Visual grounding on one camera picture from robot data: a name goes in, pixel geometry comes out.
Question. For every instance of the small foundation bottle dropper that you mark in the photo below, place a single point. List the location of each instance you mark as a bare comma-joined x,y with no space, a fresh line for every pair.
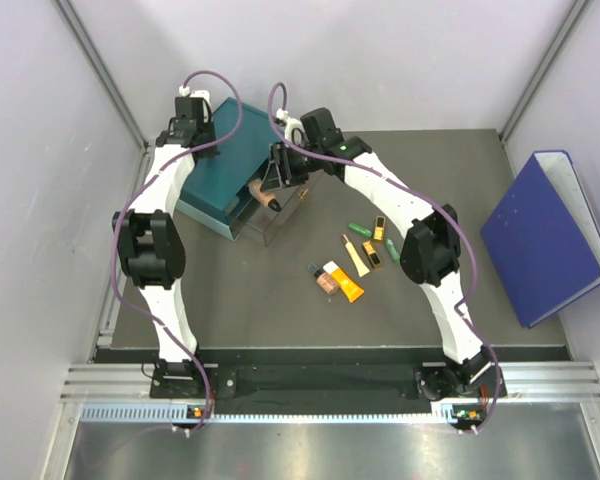
324,280

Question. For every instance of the teal drawer organizer box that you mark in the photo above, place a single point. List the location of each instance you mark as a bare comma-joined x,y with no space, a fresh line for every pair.
216,193

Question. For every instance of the foundation bottle black cap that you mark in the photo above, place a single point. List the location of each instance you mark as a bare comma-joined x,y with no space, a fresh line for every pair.
266,199

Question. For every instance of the clear drawer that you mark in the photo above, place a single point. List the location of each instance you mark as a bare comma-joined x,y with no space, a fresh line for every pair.
260,215

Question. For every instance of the aluminium frame rail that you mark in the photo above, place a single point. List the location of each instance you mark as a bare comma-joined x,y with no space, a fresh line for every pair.
124,392

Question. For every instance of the beige concealer tube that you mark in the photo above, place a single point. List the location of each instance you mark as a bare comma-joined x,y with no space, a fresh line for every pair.
356,259

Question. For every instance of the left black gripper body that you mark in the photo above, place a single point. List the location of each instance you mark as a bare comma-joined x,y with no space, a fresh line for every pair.
292,164

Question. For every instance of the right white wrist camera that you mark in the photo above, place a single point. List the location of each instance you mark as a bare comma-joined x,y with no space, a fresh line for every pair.
287,123

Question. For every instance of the orange cream tube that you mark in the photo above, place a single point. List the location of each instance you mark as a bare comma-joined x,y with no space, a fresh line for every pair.
350,289

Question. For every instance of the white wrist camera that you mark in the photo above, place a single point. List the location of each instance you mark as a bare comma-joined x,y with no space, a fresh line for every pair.
287,123
187,92

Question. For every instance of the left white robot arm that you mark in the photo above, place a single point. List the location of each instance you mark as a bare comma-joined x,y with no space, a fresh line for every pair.
152,254

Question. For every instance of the gold black lipstick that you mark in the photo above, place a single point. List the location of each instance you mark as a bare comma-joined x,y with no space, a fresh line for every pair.
372,255

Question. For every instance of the blue ring binder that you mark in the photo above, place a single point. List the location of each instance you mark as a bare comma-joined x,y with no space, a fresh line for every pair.
543,238

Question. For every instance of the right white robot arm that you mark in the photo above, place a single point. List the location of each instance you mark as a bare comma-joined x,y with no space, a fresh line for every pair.
432,240

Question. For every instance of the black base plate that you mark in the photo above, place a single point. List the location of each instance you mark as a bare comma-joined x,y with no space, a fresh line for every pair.
339,389

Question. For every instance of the green lipstick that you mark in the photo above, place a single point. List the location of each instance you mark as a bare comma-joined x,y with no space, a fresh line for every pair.
366,233
393,251

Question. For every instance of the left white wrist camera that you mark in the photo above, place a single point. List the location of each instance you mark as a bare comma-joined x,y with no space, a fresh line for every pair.
187,92

